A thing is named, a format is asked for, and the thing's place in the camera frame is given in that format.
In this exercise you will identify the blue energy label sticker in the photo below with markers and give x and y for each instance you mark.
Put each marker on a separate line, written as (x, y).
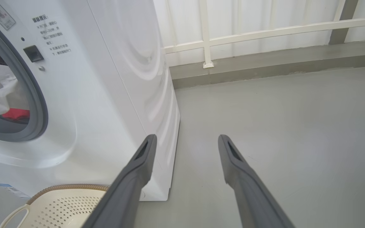
(9, 189)

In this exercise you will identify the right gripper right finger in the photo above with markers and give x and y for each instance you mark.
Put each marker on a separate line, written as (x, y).
(252, 186)

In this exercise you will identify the red garment white trim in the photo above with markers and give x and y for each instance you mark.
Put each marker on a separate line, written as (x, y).
(17, 113)

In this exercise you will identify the grey rubber door gasket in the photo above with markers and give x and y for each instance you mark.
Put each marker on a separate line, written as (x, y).
(40, 107)

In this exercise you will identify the white metal railing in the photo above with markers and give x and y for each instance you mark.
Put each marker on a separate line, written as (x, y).
(205, 31)

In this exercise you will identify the white front-load washing machine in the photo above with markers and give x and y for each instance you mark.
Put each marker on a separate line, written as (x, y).
(106, 95)

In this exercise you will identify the cream laundry basket brown rim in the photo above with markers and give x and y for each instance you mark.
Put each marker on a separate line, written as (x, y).
(62, 205)

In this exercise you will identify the black door latch socket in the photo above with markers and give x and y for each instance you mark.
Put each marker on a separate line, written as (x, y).
(33, 53)

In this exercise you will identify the grey post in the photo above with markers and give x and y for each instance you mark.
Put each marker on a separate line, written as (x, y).
(344, 19)

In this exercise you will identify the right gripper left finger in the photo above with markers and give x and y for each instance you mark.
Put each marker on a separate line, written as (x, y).
(128, 186)

